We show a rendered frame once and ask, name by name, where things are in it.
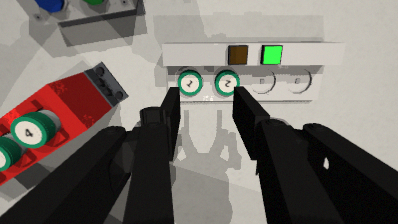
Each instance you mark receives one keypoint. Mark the grey button panel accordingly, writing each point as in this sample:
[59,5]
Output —
[77,12]

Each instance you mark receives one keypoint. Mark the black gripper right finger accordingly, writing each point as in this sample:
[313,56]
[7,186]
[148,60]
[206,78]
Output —
[363,189]

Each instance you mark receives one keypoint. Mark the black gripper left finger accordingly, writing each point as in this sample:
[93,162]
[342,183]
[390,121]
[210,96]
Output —
[84,188]

